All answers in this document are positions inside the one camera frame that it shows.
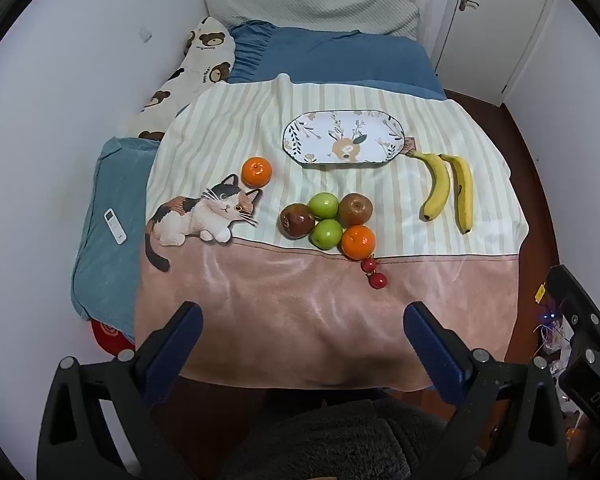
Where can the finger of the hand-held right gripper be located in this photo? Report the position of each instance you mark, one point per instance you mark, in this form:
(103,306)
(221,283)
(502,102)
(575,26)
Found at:
(575,305)

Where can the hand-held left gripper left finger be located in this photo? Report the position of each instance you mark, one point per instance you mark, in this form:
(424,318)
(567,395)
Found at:
(187,325)

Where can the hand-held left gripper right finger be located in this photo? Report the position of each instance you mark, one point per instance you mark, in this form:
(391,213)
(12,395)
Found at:
(425,330)

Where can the orange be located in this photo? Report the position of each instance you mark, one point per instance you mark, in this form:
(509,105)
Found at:
(358,242)
(256,172)

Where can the green apple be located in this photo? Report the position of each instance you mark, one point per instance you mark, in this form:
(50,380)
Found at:
(326,234)
(324,205)

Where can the red yellow apple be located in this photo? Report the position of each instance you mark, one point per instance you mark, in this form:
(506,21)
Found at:
(356,209)

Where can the yellow banana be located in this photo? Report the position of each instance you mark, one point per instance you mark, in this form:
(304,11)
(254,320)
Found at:
(440,185)
(463,195)

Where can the dark red apple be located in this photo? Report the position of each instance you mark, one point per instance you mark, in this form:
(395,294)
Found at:
(296,220)

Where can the oval floral plate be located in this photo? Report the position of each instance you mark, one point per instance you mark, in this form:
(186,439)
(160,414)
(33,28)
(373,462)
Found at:
(325,135)

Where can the yellow tag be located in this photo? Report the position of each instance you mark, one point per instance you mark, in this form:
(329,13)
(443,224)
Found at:
(540,294)

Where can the red cherry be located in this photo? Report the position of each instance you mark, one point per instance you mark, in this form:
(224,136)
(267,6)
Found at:
(369,265)
(378,280)

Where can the red round object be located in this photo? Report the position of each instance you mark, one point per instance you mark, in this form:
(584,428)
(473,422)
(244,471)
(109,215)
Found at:
(107,337)

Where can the teal cushion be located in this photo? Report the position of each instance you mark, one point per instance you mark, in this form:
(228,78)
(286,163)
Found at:
(110,270)

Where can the cat print striped blanket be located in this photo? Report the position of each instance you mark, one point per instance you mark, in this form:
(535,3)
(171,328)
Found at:
(290,310)

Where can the white remote control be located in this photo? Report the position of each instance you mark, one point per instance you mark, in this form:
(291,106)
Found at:
(115,226)

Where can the bear print pillow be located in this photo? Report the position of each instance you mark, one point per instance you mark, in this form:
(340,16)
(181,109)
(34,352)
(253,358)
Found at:
(200,67)

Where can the white door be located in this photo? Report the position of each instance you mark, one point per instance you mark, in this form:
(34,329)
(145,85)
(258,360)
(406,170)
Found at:
(495,35)

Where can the blue pillow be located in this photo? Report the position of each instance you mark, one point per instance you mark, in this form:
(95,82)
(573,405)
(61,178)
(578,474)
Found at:
(340,57)

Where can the white textured pillow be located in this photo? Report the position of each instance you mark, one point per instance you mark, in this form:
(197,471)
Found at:
(310,2)

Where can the white wall hook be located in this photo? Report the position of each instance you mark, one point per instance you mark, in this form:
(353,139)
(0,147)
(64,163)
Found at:
(146,35)

